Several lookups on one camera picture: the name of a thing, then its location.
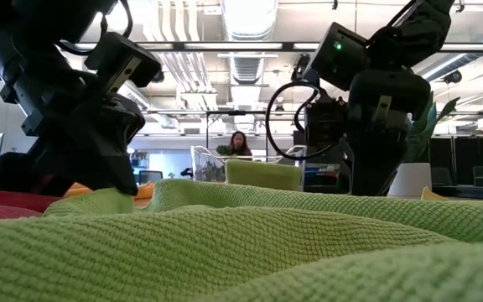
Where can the black room partition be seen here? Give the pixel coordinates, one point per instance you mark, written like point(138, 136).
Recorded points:
point(468, 155)

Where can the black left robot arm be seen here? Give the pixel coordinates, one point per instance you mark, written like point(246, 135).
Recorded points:
point(23, 42)

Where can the pink microfiber towel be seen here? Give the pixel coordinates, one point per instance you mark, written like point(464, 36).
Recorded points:
point(6, 201)

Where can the yellow microfiber towel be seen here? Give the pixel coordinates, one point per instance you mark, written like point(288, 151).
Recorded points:
point(432, 196)

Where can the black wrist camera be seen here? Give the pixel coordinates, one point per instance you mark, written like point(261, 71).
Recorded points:
point(120, 63)
point(325, 123)

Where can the dark office chair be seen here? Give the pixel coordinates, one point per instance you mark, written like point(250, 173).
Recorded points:
point(151, 177)

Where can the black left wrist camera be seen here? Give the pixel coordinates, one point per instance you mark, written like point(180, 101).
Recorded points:
point(120, 63)

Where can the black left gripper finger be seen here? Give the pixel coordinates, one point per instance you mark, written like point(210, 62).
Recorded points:
point(99, 163)

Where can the person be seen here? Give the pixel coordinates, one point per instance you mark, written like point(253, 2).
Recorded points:
point(239, 144)

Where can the black ceiling spotlight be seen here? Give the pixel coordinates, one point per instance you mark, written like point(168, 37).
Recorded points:
point(159, 76)
point(452, 77)
point(301, 67)

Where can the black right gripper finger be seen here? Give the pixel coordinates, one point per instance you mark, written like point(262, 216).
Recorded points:
point(375, 168)

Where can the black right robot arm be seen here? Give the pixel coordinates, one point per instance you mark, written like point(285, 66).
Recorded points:
point(413, 33)

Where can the black overhead crossbar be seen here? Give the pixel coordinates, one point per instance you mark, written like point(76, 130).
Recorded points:
point(287, 46)

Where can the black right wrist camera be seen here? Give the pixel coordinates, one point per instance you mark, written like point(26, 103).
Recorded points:
point(325, 123)

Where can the green plant in white pot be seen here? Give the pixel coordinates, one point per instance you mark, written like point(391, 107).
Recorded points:
point(411, 180)

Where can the clear plastic bin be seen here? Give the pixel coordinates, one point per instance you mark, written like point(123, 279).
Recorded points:
point(206, 168)

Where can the orange microfiber towel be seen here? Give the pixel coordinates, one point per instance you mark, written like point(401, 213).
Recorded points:
point(145, 192)

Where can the silver ceiling air duct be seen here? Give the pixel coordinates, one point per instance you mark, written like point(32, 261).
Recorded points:
point(247, 67)

